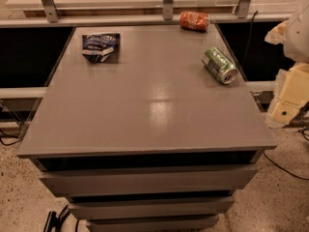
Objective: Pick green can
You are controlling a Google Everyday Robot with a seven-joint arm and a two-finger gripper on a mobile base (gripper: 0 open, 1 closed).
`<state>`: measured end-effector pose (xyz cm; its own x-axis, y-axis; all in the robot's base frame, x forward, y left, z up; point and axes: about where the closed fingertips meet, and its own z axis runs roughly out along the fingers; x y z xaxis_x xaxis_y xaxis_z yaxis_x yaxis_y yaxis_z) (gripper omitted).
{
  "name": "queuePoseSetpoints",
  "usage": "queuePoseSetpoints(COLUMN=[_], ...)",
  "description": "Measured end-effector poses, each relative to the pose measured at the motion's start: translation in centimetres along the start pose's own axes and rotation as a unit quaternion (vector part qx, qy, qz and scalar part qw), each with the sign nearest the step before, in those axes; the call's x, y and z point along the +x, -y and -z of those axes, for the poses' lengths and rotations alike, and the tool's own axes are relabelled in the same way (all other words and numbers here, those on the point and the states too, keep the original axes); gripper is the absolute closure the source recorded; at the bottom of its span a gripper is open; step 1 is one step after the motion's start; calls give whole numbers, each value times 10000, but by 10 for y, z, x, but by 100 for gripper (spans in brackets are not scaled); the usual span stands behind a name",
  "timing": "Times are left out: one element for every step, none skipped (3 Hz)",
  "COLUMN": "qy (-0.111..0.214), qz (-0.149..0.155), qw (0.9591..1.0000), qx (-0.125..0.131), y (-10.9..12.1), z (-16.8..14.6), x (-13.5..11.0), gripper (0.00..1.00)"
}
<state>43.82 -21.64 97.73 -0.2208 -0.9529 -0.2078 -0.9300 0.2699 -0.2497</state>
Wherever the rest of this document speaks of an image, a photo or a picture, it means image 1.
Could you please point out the metal railing frame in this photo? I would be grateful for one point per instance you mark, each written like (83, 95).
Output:
(56, 13)

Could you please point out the blue crumpled chip bag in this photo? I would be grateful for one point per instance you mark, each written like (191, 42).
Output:
(97, 47)

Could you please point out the black device on floor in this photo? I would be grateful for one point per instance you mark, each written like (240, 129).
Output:
(54, 222)

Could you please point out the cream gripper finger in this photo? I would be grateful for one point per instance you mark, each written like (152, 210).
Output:
(277, 34)
(291, 94)

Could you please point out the grey drawer cabinet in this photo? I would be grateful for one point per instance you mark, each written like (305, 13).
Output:
(148, 140)

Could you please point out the green soda can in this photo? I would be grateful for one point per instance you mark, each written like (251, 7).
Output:
(219, 65)

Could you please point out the red soda can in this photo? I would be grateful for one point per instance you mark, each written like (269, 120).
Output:
(194, 21)

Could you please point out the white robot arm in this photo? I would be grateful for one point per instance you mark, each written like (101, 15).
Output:
(296, 44)

